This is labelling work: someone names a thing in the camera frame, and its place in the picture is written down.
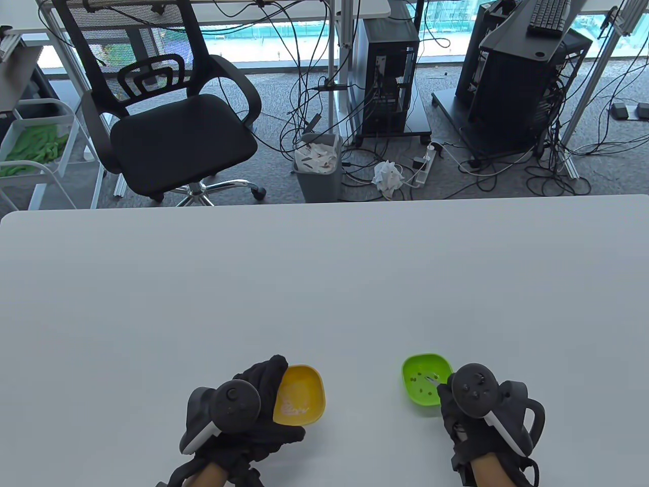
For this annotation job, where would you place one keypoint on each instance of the white utility cart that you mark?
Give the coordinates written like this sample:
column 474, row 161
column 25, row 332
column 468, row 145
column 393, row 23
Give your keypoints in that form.
column 35, row 167

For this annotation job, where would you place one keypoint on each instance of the black white left wrist controller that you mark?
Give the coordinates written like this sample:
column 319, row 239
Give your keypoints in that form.
column 230, row 403

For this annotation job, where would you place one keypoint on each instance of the grey trash bin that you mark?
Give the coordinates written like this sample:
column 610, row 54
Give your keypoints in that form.
column 318, row 170

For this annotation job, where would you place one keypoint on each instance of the person's right forearm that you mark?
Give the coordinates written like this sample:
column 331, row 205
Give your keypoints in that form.
column 491, row 472

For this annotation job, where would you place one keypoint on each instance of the black white wrist controller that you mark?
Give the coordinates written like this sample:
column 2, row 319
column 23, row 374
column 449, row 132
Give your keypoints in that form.
column 476, row 388
column 230, row 403

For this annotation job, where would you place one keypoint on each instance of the person's left hand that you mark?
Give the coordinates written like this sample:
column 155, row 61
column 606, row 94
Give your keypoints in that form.
column 242, row 442

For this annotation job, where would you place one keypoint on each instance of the white power strip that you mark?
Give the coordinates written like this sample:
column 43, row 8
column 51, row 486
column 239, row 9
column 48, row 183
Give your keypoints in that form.
column 425, row 165

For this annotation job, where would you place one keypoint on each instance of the black rolling computer stand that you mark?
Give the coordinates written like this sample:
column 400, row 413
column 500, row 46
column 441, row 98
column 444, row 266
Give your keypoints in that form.
column 418, row 119

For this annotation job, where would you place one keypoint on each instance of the person's left forearm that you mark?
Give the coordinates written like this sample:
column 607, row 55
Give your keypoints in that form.
column 212, row 476

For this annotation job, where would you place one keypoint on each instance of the person's right fingers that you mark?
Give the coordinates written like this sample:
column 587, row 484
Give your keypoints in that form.
column 445, row 403

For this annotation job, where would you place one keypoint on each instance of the person's right hand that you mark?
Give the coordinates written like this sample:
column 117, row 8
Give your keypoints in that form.
column 464, row 439

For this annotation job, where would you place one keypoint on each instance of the black keyboard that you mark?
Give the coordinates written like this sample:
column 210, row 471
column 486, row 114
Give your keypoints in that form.
column 550, row 18

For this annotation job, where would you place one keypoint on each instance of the green plastic bowl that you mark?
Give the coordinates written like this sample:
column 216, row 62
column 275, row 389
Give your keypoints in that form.
column 421, row 385

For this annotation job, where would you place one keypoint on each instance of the person's left thumb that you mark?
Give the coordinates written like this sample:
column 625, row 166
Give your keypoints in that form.
column 287, row 435

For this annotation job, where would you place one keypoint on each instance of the green cloth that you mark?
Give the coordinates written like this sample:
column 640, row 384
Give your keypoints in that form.
column 33, row 147

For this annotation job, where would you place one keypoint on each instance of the crumpled white paper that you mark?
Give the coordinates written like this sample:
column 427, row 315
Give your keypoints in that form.
column 388, row 175

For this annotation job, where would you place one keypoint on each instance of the black mesh office chair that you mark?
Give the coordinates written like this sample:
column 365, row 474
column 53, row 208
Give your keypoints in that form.
column 182, row 132

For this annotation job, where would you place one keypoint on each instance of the yellow plastic bowl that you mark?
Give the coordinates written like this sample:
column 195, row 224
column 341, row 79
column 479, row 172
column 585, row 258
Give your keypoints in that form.
column 304, row 393

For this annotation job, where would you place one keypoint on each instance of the white rice grains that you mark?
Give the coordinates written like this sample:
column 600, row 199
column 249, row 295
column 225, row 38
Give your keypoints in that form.
column 295, row 401

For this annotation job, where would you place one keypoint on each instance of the grey foot pedal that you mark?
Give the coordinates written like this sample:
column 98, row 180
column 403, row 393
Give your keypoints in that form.
column 619, row 110

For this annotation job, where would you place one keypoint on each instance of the black open-frame computer tower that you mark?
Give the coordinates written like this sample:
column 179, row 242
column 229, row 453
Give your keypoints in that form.
column 517, row 101

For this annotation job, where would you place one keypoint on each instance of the black tilted desk top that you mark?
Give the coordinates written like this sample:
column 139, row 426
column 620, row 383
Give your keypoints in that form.
column 512, row 43

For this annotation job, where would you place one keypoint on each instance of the black white right wrist controller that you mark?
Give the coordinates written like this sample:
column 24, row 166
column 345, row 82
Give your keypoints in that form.
column 476, row 388

